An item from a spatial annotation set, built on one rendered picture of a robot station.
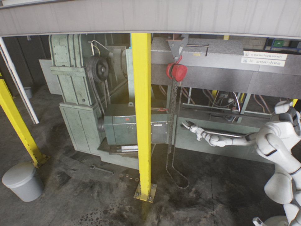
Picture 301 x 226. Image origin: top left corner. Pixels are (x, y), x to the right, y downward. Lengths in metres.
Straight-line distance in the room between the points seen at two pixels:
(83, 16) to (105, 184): 1.79
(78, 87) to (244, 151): 2.47
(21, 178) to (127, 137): 1.20
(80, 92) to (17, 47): 4.24
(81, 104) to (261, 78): 2.21
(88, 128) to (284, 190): 2.06
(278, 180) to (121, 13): 1.42
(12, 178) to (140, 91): 1.69
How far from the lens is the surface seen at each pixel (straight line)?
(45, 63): 4.97
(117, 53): 2.06
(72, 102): 2.17
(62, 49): 1.97
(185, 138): 2.35
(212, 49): 1.89
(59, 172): 2.48
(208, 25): 0.95
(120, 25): 1.05
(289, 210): 1.44
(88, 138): 2.31
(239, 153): 2.59
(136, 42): 0.96
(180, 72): 1.37
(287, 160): 0.97
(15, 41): 6.02
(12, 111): 2.32
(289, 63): 2.17
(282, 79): 2.18
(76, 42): 1.85
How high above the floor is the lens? 1.72
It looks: 31 degrees down
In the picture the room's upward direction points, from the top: straight up
